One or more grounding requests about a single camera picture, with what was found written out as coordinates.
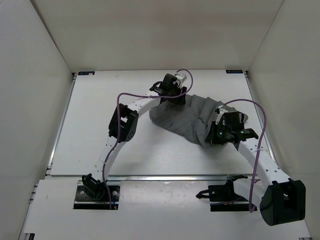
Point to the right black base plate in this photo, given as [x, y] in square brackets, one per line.
[222, 197]

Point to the grey pleated skirt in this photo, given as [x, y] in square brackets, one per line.
[191, 121]

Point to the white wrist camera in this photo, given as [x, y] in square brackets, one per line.
[220, 111]
[181, 77]

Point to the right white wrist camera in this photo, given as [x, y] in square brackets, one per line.
[220, 111]

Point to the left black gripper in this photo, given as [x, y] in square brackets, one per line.
[180, 101]

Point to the right blue corner sticker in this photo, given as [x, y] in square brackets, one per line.
[234, 71]

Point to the front aluminium rail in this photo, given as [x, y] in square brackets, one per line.
[168, 178]

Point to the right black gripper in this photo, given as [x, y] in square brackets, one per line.
[211, 138]

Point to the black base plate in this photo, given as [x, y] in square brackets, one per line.
[84, 200]
[222, 197]

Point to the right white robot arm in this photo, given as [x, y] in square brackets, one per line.
[278, 197]

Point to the left aluminium table rail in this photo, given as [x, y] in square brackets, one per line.
[60, 127]

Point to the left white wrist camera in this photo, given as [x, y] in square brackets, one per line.
[181, 77]

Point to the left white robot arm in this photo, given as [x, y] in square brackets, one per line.
[123, 126]

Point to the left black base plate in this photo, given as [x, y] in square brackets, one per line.
[84, 200]

